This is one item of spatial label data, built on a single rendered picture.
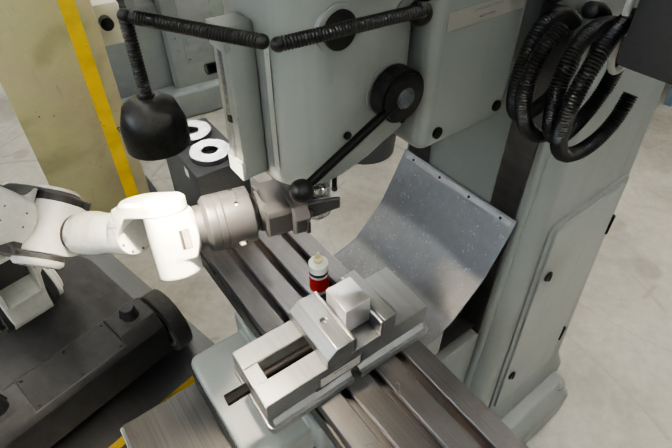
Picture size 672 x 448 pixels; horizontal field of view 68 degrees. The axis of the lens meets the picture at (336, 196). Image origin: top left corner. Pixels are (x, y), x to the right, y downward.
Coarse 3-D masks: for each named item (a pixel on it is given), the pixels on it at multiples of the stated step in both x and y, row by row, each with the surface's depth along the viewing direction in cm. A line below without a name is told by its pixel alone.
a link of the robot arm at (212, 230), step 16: (192, 208) 73; (208, 208) 71; (144, 224) 71; (160, 224) 69; (176, 224) 70; (192, 224) 71; (208, 224) 71; (224, 224) 71; (160, 240) 70; (176, 240) 71; (192, 240) 71; (208, 240) 73; (224, 240) 72; (160, 256) 71; (176, 256) 71; (192, 256) 72; (160, 272) 72; (176, 272) 71; (192, 272) 73
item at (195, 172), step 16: (192, 128) 117; (208, 128) 116; (192, 144) 112; (208, 144) 111; (224, 144) 111; (176, 160) 113; (192, 160) 107; (208, 160) 106; (224, 160) 108; (176, 176) 119; (192, 176) 106; (208, 176) 105; (224, 176) 108; (192, 192) 112; (208, 192) 107
